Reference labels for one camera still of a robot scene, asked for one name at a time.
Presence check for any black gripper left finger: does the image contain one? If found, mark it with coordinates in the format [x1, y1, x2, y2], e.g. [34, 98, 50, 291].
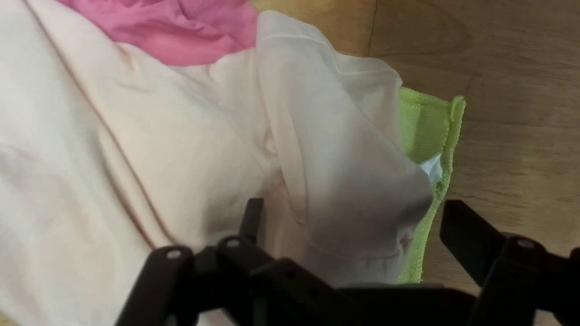
[114, 197, 340, 326]

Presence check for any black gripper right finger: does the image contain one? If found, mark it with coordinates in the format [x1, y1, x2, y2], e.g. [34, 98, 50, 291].
[438, 197, 580, 326]

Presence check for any peach shirt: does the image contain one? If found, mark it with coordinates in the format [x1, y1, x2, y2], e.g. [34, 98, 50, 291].
[0, 0, 436, 326]

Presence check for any yellow-green cloth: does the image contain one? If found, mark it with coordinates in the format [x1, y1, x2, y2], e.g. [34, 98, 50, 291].
[395, 87, 467, 286]

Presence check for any pink cloth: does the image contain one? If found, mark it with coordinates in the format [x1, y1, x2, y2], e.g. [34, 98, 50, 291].
[56, 0, 261, 67]

